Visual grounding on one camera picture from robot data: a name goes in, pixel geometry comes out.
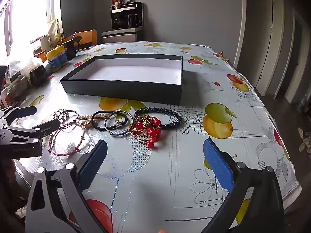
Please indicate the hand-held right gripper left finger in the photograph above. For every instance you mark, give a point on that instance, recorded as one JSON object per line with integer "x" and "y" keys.
{"x": 94, "y": 160}

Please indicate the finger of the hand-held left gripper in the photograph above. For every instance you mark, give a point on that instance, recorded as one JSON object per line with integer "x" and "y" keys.
{"x": 23, "y": 112}
{"x": 47, "y": 127}

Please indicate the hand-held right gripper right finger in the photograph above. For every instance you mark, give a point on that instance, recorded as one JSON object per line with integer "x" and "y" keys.
{"x": 218, "y": 165}

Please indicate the silver black bangle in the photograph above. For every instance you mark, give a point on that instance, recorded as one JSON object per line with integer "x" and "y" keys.
{"x": 121, "y": 134}

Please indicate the gold pearl hair pin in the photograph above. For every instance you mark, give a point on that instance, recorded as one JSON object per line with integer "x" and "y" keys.
{"x": 85, "y": 118}

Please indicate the black box with white inside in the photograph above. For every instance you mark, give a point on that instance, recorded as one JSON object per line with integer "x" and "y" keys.
{"x": 136, "y": 72}

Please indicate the clear plastic bag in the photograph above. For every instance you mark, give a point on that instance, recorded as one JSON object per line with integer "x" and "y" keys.
{"x": 20, "y": 65}

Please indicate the fruit print tablecloth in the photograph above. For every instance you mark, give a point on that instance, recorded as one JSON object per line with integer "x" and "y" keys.
{"x": 170, "y": 170}

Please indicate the yellow cap blue bottle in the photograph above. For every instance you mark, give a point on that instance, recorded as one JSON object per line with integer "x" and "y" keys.
{"x": 62, "y": 57}
{"x": 53, "y": 62}

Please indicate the white cup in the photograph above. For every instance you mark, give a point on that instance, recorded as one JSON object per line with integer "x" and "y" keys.
{"x": 45, "y": 43}

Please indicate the red pen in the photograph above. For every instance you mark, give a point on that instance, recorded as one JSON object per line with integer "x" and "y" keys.
{"x": 38, "y": 39}

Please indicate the black mug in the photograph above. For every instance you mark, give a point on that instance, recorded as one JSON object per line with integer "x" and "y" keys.
{"x": 69, "y": 49}

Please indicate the yellow paper bag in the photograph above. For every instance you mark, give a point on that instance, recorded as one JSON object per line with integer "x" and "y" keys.
{"x": 54, "y": 30}

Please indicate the wooden chair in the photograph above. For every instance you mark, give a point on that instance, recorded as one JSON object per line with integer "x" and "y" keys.
{"x": 88, "y": 37}

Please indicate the banana peel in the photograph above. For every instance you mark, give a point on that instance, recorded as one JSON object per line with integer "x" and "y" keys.
{"x": 223, "y": 55}

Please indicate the grey cabinet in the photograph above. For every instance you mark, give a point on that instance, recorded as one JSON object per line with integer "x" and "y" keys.
{"x": 121, "y": 37}

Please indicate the black coffee machine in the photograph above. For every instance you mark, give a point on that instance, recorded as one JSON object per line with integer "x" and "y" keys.
{"x": 119, "y": 20}

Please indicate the white door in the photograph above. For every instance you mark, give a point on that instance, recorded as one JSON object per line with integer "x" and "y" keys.
{"x": 269, "y": 41}

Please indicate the black carafe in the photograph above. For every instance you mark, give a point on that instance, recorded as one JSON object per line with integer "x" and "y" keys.
{"x": 132, "y": 21}

